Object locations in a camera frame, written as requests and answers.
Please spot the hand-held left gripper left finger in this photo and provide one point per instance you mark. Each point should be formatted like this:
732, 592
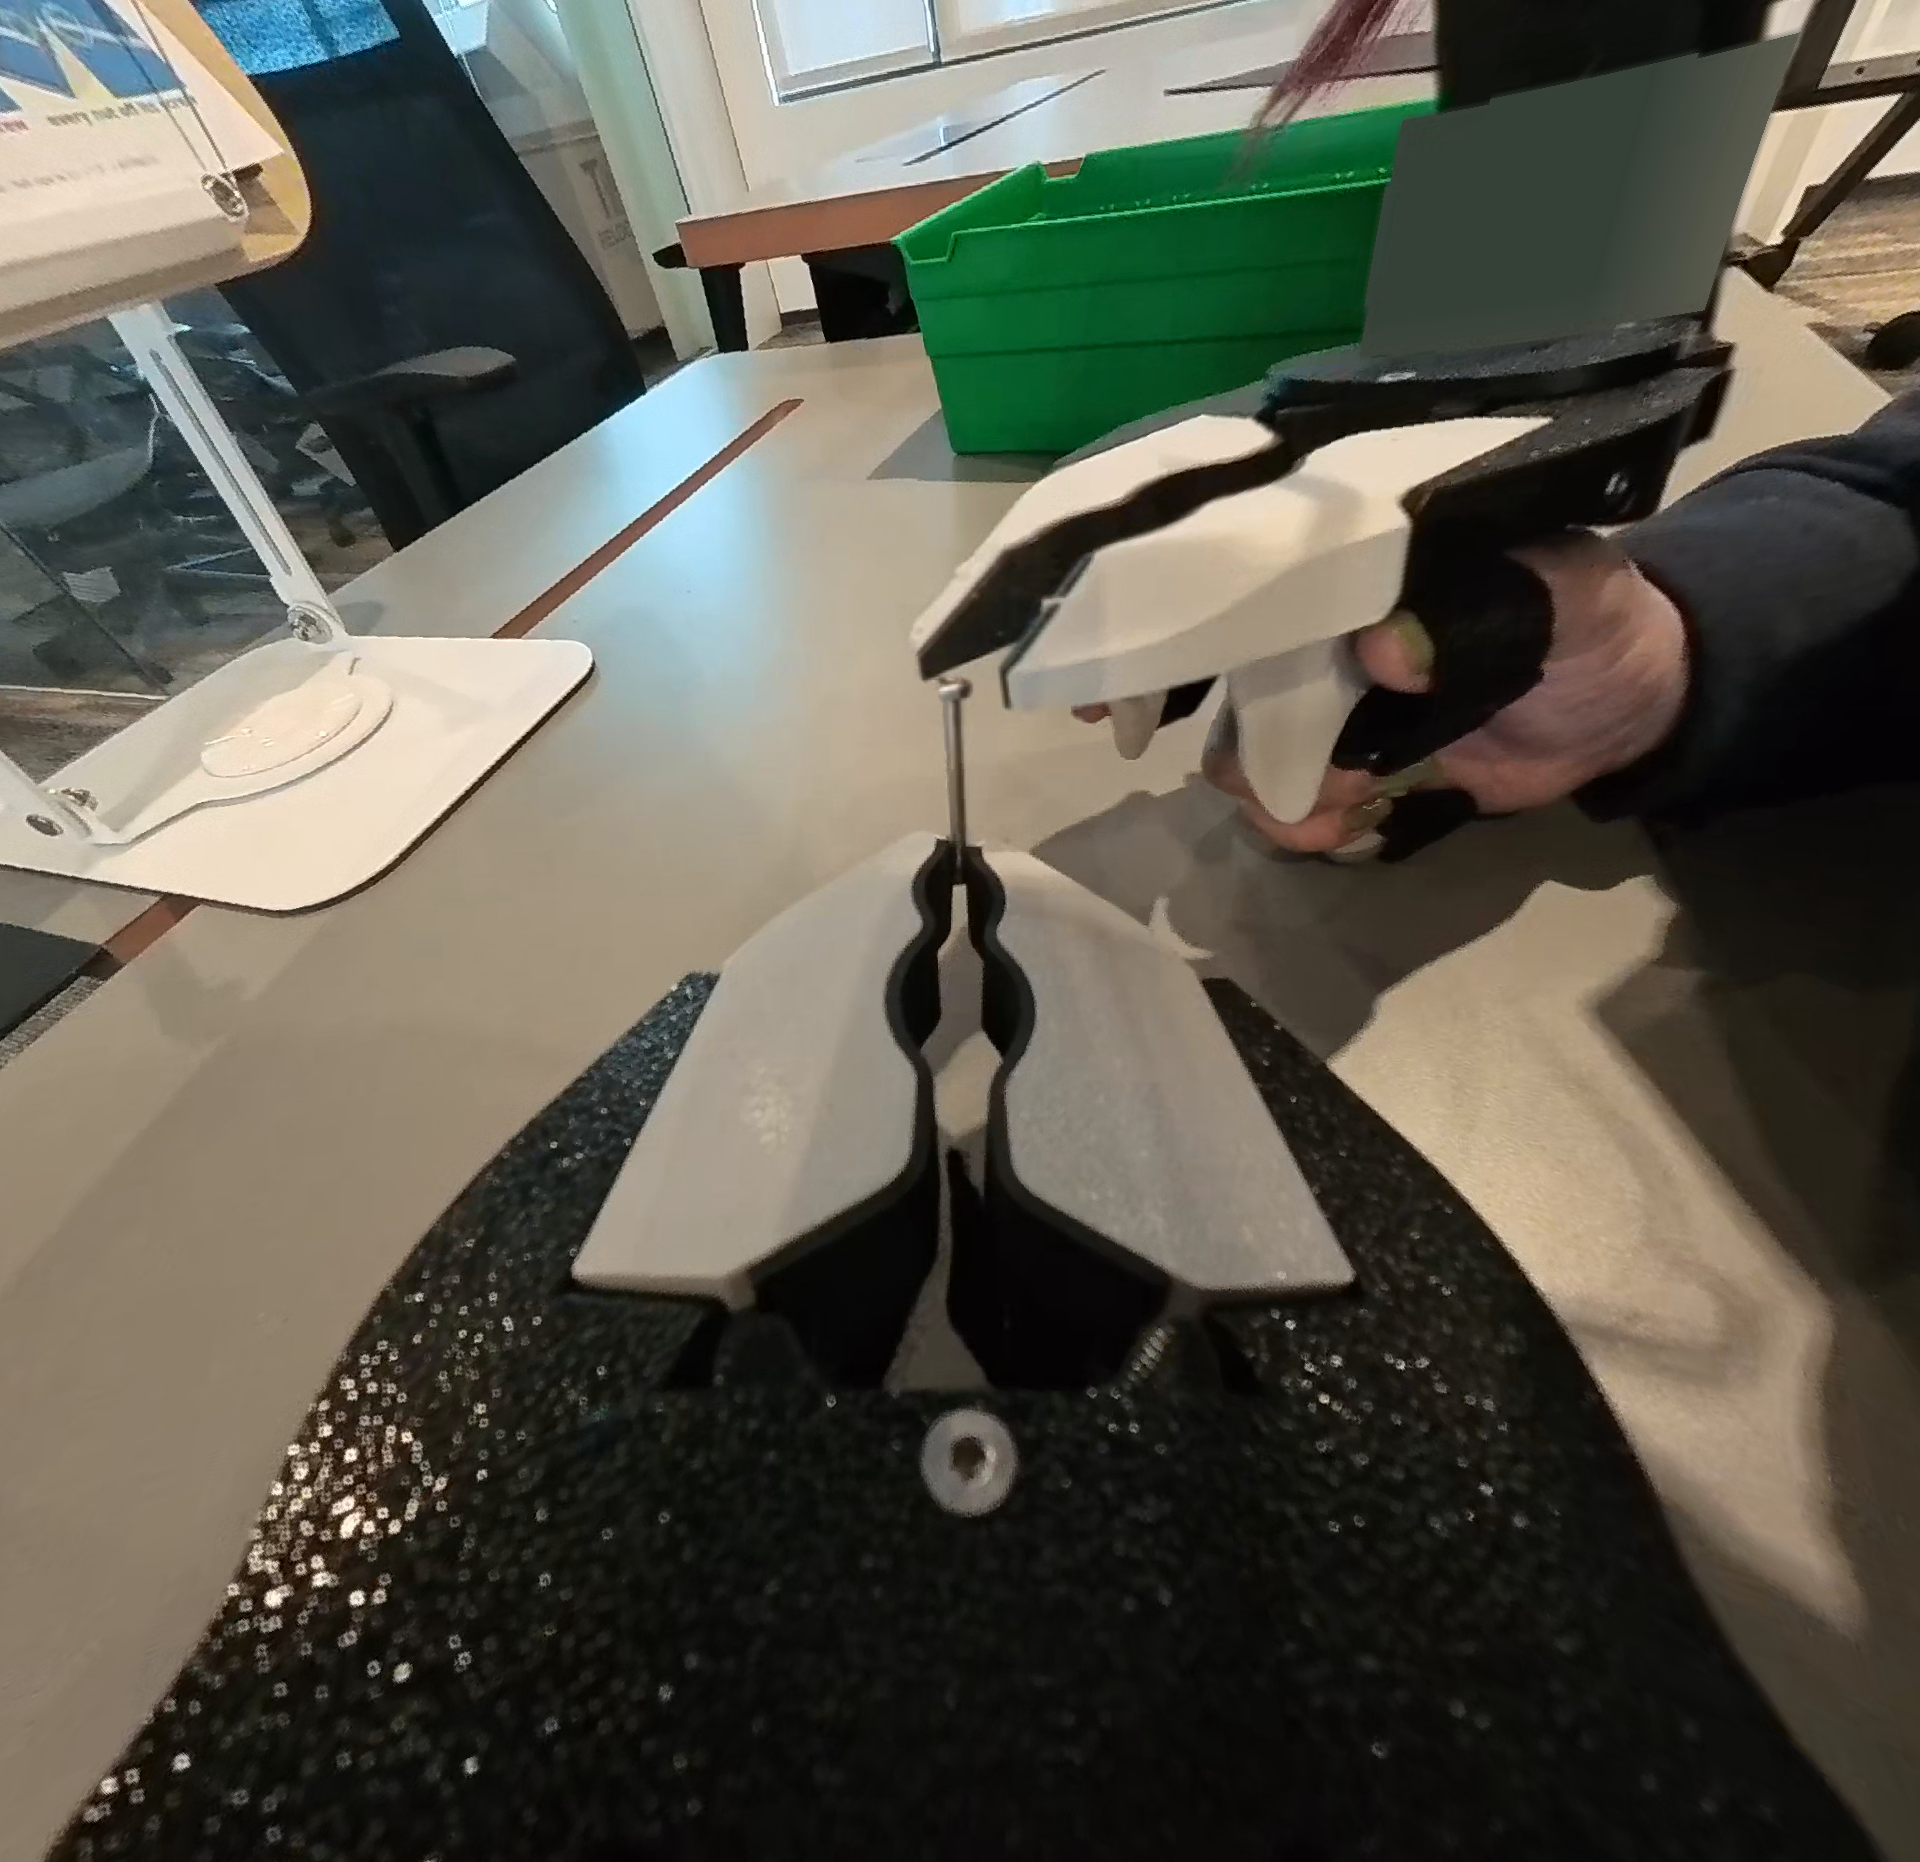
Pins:
764, 1096

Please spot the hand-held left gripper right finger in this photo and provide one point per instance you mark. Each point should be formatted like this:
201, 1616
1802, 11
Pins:
1154, 1112

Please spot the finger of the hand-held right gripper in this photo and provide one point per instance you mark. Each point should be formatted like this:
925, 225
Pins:
1274, 573
1154, 466

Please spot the green plastic bin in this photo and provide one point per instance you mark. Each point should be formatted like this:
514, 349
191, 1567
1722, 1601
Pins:
1125, 316

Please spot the long metal screw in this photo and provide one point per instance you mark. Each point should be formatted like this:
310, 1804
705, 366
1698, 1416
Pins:
957, 782

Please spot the grey desk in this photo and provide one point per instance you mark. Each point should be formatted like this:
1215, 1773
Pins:
374, 1143

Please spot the person's right hand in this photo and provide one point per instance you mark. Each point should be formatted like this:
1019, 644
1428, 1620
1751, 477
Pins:
1604, 693

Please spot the black monitor stand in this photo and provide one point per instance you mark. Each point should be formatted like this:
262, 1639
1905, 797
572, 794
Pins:
1845, 178

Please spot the reddish hair strands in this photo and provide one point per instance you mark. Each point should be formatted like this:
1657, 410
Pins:
1320, 62

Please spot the brown edged table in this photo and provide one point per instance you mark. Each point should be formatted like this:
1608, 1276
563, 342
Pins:
781, 225

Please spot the white document stand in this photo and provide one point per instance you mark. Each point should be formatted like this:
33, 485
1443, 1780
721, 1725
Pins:
450, 753

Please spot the paned window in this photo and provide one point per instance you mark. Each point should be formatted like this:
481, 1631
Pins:
1050, 3

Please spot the white cardboard box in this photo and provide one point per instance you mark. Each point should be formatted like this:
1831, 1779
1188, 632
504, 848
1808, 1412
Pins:
570, 122

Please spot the black office chair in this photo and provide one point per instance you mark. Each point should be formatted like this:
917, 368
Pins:
420, 212

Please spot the printed instruction sheet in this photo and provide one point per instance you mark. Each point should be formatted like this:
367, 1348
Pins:
105, 77

